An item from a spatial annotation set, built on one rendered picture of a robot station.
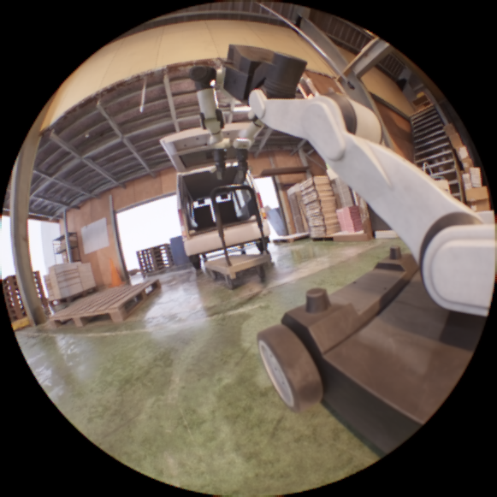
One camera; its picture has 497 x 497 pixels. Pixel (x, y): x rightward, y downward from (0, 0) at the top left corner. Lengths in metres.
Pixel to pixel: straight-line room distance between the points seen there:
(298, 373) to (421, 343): 0.20
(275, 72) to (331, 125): 0.36
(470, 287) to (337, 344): 0.22
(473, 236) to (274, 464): 0.44
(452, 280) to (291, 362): 0.26
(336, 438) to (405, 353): 0.20
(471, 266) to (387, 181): 0.19
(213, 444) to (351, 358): 0.32
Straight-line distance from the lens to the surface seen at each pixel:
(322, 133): 0.36
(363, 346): 0.31
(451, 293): 0.28
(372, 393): 0.25
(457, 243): 0.26
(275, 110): 0.57
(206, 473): 0.42
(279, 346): 0.29
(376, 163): 0.32
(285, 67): 0.63
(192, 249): 2.70
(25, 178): 3.42
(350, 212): 2.58
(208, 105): 0.94
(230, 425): 0.44
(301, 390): 0.29
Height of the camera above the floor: 0.38
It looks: 4 degrees down
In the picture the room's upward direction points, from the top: 13 degrees counter-clockwise
